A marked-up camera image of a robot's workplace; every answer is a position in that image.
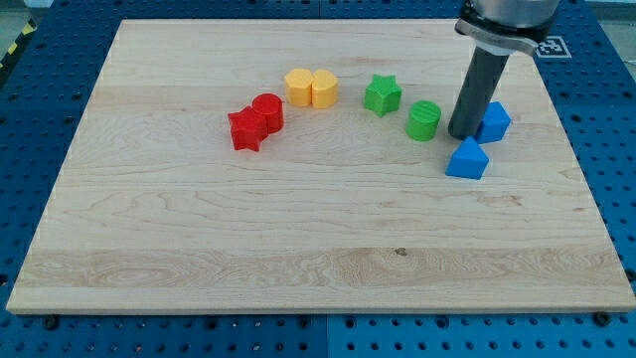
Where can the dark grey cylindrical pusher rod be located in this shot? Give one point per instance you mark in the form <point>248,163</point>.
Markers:
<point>482,77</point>

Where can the blue cube block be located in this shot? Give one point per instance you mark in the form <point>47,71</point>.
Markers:
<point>494,124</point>

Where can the white fiducial marker tag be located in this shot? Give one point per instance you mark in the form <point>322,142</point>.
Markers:
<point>553,47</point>

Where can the green cylinder block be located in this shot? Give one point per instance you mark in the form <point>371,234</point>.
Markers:
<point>423,120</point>

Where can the blue triangular prism block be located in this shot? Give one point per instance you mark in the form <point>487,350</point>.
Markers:
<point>469,160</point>

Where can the green star block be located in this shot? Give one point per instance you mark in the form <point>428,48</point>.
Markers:
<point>382,95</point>

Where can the yellow half-round block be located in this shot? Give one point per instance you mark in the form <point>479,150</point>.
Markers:
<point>324,89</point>

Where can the yellow hexagon block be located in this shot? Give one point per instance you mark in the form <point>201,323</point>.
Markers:
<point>298,87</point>

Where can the red cylinder block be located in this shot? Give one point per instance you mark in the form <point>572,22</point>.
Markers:
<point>271,107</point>

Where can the red star block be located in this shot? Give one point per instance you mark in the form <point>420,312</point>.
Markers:
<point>248,129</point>

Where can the light wooden board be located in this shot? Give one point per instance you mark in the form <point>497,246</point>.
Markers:
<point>155,212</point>

